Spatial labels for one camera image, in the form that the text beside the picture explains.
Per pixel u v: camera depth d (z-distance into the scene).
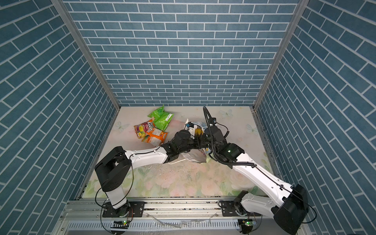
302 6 0.71
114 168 0.49
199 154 0.87
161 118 1.05
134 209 0.73
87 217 0.72
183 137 0.64
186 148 0.71
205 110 0.56
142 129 1.02
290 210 0.38
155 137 0.97
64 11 0.71
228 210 0.73
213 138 0.54
